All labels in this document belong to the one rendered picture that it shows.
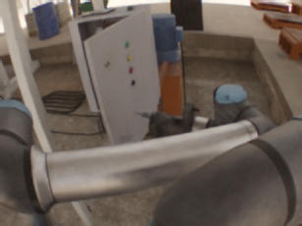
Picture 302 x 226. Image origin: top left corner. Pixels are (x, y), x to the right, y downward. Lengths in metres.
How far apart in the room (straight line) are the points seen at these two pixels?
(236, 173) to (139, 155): 0.18
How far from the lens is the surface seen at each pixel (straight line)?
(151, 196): 1.68
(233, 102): 0.57
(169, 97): 1.83
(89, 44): 0.69
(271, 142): 0.23
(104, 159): 0.33
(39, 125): 1.04
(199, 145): 0.39
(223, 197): 0.20
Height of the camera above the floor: 1.44
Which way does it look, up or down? 38 degrees down
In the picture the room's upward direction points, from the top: 8 degrees counter-clockwise
